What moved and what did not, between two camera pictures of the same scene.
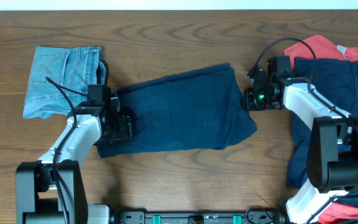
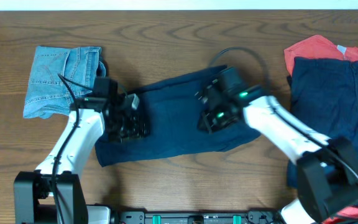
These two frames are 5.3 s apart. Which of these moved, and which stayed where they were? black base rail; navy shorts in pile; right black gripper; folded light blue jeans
Moved: right black gripper
Stayed: folded light blue jeans; navy shorts in pile; black base rail
